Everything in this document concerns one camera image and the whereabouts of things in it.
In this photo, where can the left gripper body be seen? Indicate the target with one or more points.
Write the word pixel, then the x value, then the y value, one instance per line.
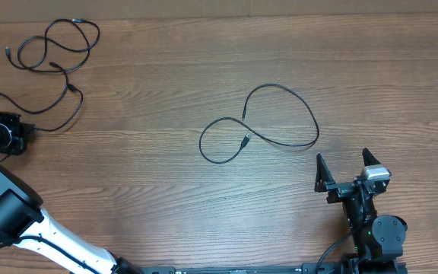
pixel 8 135

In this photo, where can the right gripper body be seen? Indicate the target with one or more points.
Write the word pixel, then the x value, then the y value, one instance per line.
pixel 341 192

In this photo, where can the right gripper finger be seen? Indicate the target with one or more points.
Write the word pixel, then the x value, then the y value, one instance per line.
pixel 368 158
pixel 324 179

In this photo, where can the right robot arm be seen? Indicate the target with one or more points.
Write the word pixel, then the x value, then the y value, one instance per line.
pixel 378 239

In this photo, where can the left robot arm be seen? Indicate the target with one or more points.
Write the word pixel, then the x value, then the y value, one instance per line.
pixel 24 223

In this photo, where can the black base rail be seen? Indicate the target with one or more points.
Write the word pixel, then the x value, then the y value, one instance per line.
pixel 305 268

